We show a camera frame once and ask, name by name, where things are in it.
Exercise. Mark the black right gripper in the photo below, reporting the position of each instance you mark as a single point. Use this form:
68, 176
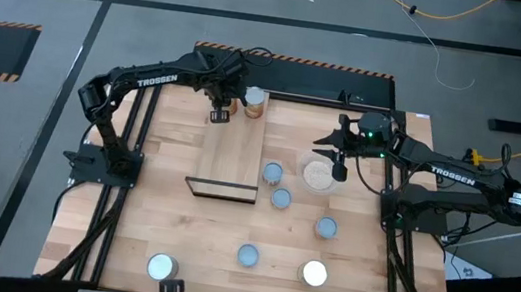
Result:
353, 142

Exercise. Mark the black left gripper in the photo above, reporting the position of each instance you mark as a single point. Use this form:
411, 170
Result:
221, 80

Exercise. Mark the tall corn can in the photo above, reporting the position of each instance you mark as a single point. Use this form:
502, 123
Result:
254, 102

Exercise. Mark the carrots can grey lid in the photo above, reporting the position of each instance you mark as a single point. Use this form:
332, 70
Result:
272, 172

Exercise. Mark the short yellow mushroom can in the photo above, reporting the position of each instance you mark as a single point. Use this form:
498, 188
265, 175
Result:
281, 197

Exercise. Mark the short salmon can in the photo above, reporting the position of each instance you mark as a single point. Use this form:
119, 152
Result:
326, 228

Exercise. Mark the tall yellow label can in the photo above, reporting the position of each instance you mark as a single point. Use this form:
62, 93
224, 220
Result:
313, 273

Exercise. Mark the short grey-lidded can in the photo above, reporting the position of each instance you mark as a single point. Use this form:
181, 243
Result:
248, 255

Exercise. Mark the tall peas can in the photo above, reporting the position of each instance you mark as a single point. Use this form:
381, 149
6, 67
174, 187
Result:
161, 267

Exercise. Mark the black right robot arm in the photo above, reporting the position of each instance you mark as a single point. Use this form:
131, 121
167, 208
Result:
453, 175

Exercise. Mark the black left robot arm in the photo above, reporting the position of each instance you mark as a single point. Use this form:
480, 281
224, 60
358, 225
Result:
158, 79

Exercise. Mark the beige grains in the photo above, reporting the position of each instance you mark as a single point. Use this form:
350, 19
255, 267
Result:
318, 175

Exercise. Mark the translucent white plastic bowl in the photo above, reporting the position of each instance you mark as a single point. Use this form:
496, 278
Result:
301, 171

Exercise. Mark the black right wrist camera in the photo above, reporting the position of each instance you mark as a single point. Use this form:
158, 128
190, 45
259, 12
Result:
340, 170

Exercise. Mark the wooden shelf with black frame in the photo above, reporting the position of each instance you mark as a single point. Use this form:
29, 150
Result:
231, 157

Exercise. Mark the black aluminium rig frame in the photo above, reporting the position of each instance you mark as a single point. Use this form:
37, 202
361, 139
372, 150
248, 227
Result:
322, 101

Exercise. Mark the black camera bracket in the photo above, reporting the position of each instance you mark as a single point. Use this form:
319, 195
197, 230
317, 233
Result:
171, 288

